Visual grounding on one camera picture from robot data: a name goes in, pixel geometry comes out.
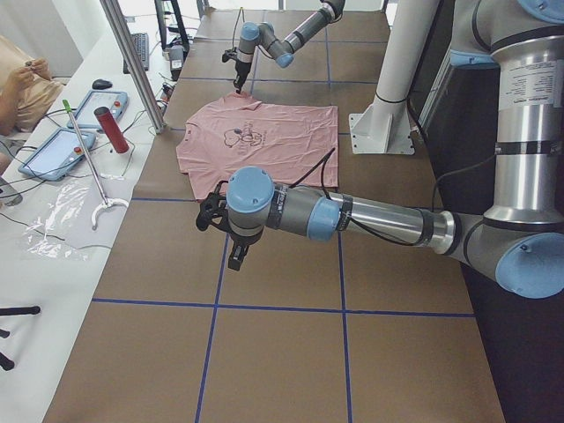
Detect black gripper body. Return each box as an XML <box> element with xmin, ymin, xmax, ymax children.
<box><xmin>229</xmin><ymin>234</ymin><xmax>252</xmax><ymax>260</ymax></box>
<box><xmin>235</xmin><ymin>55</ymin><xmax>250</xmax><ymax>79</ymax></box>

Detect pink Snoopy t-shirt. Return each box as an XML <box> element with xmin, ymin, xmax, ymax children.
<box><xmin>176</xmin><ymin>93</ymin><xmax>338</xmax><ymax>200</ymax></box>

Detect black monitor stand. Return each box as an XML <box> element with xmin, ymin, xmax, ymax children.
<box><xmin>153</xmin><ymin>0</ymin><xmax>190</xmax><ymax>53</ymax></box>

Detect black power adapter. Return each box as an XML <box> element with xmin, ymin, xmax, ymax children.
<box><xmin>168</xmin><ymin>45</ymin><xmax>185</xmax><ymax>81</ymax></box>

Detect black keyboard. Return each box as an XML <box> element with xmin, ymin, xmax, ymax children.
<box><xmin>130</xmin><ymin>33</ymin><xmax>150</xmax><ymax>71</ymax></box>

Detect far blue teach pendant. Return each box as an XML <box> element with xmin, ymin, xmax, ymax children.
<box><xmin>73</xmin><ymin>90</ymin><xmax>129</xmax><ymax>130</ymax></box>

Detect blue teach pendant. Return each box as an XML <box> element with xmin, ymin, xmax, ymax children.
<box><xmin>73</xmin><ymin>90</ymin><xmax>129</xmax><ymax>130</ymax></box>
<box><xmin>19</xmin><ymin>129</ymin><xmax>96</xmax><ymax>182</ymax></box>

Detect red cylinder tube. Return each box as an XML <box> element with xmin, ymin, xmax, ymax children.
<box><xmin>93</xmin><ymin>107</ymin><xmax>129</xmax><ymax>153</ymax></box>

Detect black computer mouse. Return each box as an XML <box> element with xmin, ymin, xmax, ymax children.
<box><xmin>92</xmin><ymin>78</ymin><xmax>113</xmax><ymax>90</ymax></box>

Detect reacher grabber stick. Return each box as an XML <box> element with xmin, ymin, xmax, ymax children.
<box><xmin>62</xmin><ymin>99</ymin><xmax>129</xmax><ymax>231</ymax></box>

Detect clear plastic bag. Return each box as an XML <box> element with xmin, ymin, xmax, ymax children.
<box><xmin>15</xmin><ymin>179</ymin><xmax>91</xmax><ymax>262</ymax></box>

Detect near blue teach pendant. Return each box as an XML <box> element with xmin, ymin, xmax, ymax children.
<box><xmin>19</xmin><ymin>129</ymin><xmax>96</xmax><ymax>182</ymax></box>

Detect seated person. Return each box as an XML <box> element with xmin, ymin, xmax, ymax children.
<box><xmin>0</xmin><ymin>34</ymin><xmax>66</xmax><ymax>177</ymax></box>

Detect black tripod legs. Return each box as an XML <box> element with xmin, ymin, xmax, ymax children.
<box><xmin>0</xmin><ymin>305</ymin><xmax>41</xmax><ymax>372</ymax></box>

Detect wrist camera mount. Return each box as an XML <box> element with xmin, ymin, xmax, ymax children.
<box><xmin>196</xmin><ymin>180</ymin><xmax>231</xmax><ymax>234</ymax></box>
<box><xmin>221</xmin><ymin>47</ymin><xmax>237</xmax><ymax>63</ymax></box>

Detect aluminium frame post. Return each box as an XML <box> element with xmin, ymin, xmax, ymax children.
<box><xmin>100</xmin><ymin>0</ymin><xmax>166</xmax><ymax>134</ymax></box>

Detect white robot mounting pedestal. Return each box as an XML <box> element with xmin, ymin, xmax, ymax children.
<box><xmin>349</xmin><ymin>0</ymin><xmax>440</xmax><ymax>155</ymax></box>

